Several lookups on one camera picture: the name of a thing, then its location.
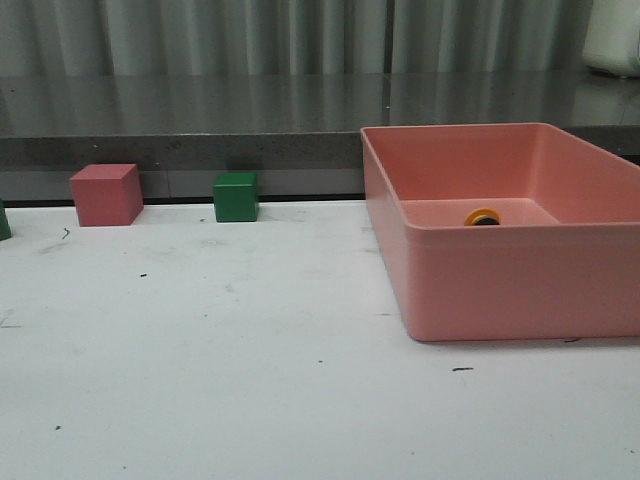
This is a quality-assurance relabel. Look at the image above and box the white appliance on counter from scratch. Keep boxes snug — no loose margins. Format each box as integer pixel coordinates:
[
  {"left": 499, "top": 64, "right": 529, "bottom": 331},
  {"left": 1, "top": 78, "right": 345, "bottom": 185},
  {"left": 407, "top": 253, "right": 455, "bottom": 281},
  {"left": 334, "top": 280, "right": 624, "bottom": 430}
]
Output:
[{"left": 582, "top": 0, "right": 639, "bottom": 77}]

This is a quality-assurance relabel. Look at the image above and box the grey stone counter shelf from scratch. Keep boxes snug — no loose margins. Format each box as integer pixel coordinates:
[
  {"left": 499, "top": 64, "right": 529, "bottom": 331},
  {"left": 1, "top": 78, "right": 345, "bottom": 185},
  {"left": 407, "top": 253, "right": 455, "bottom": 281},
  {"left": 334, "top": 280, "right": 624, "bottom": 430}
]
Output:
[{"left": 1, "top": 70, "right": 639, "bottom": 205}]

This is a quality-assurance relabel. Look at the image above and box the pink plastic bin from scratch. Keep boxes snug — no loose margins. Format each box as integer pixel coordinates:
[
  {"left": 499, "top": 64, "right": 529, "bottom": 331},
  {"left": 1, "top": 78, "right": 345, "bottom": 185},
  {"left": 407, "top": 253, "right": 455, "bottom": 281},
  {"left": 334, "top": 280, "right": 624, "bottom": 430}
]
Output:
[{"left": 361, "top": 123, "right": 639, "bottom": 342}]

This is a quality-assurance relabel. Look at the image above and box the yellow black push button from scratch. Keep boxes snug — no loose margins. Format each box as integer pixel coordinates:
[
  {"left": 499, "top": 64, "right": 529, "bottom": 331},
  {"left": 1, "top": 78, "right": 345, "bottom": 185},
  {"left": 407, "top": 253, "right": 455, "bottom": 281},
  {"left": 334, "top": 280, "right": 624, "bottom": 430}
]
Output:
[{"left": 464, "top": 208, "right": 501, "bottom": 226}]

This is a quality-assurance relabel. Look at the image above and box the dark green block at edge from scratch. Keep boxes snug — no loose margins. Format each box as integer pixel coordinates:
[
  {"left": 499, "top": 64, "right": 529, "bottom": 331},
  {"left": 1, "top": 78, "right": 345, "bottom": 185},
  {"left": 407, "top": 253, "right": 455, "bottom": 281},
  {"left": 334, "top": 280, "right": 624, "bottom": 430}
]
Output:
[{"left": 0, "top": 200, "right": 12, "bottom": 241}]

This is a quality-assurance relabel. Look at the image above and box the pink cube block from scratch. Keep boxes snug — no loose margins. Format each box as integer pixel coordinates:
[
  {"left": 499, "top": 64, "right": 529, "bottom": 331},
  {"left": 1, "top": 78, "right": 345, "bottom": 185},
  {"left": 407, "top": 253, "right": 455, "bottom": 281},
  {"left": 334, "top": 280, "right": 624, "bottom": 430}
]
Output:
[{"left": 69, "top": 164, "right": 144, "bottom": 227}]

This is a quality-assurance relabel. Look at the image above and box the green cube block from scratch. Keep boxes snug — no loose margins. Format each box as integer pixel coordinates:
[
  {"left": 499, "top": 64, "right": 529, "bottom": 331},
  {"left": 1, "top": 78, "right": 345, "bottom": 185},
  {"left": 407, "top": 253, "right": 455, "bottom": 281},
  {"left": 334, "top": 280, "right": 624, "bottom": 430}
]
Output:
[{"left": 212, "top": 171, "right": 259, "bottom": 222}]

